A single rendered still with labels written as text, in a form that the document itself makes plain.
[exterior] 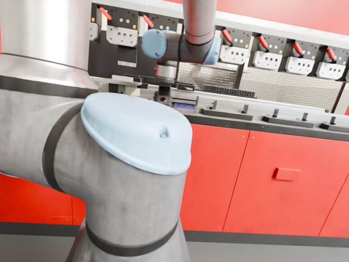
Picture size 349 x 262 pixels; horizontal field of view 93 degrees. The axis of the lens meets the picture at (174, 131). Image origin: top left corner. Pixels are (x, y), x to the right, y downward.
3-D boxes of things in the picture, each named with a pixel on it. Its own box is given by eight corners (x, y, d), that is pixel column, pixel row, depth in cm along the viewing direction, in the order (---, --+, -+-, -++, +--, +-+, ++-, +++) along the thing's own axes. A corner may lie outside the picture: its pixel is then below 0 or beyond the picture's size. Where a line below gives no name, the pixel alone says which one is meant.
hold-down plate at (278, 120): (268, 122, 99) (269, 117, 98) (263, 120, 104) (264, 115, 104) (313, 128, 102) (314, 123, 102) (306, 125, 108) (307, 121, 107)
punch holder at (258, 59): (253, 65, 93) (262, 33, 88) (246, 67, 101) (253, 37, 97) (278, 69, 95) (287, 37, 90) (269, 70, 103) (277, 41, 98)
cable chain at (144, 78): (138, 80, 130) (139, 75, 129) (139, 80, 136) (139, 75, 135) (185, 87, 134) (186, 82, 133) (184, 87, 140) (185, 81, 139)
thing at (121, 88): (107, 131, 76) (108, 82, 70) (116, 123, 90) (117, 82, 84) (116, 132, 77) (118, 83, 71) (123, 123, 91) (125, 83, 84)
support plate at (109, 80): (89, 80, 68) (89, 77, 67) (109, 80, 93) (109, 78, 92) (134, 86, 69) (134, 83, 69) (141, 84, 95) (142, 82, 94)
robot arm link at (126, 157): (164, 267, 15) (188, 120, 11) (45, 220, 18) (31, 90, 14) (189, 190, 26) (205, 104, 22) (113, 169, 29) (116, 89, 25)
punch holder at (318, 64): (317, 76, 97) (329, 45, 93) (305, 76, 105) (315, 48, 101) (340, 79, 99) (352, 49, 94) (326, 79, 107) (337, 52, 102)
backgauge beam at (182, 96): (18, 83, 111) (16, 66, 108) (33, 82, 125) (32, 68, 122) (324, 122, 136) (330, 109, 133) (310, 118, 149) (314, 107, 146)
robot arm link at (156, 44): (178, 28, 43) (187, 37, 53) (138, 25, 45) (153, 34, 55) (174, 61, 46) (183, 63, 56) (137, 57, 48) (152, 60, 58)
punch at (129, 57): (117, 64, 91) (118, 45, 88) (118, 64, 93) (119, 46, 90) (135, 67, 92) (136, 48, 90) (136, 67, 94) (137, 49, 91)
